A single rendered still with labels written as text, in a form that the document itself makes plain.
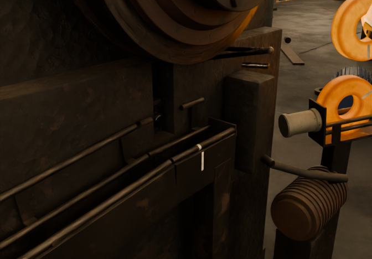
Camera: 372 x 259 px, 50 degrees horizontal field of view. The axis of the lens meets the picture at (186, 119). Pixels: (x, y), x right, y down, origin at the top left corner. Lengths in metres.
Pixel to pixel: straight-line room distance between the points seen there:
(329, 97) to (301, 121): 0.09
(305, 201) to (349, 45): 0.37
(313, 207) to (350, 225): 0.90
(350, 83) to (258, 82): 0.26
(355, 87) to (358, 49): 0.11
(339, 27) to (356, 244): 1.04
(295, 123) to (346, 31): 0.24
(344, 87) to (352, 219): 0.98
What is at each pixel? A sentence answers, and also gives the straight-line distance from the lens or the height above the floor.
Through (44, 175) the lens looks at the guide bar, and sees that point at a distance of 0.66.
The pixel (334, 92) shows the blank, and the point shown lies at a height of 0.75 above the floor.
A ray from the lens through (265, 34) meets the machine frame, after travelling 1.09.
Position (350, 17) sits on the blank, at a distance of 0.98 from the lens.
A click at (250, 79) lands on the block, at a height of 0.80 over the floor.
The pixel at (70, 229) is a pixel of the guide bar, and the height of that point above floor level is 0.69.
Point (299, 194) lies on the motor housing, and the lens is 1.00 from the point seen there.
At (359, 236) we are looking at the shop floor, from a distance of 1.84.
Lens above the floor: 1.05
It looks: 22 degrees down
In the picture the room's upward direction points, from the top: straight up
